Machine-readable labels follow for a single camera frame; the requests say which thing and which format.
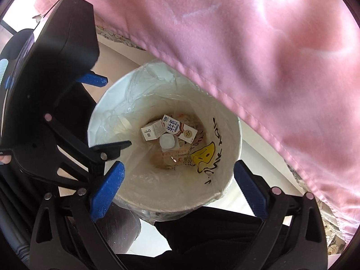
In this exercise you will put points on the pink floral blanket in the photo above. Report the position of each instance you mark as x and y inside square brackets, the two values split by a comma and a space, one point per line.
[253, 47]

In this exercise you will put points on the small white carton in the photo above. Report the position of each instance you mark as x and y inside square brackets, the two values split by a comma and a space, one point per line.
[152, 131]

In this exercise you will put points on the white bottle blue label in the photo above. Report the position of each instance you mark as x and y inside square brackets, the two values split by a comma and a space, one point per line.
[168, 141]

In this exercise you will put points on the person's left hand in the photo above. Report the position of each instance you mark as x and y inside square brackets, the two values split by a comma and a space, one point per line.
[5, 159]

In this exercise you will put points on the white milk carton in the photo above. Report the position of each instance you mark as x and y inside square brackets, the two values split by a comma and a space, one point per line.
[180, 128]

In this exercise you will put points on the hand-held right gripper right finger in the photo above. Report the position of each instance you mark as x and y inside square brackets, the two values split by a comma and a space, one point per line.
[251, 189]

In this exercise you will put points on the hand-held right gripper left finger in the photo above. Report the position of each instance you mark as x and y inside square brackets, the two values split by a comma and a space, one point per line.
[108, 191]

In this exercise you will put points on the white paper trash bin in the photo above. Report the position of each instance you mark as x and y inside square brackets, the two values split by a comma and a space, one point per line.
[225, 157]

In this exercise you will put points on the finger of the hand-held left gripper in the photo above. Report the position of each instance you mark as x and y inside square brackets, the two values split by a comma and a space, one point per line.
[92, 79]
[112, 147]

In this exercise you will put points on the printed paper wrapper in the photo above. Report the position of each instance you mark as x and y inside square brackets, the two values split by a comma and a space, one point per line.
[180, 161]

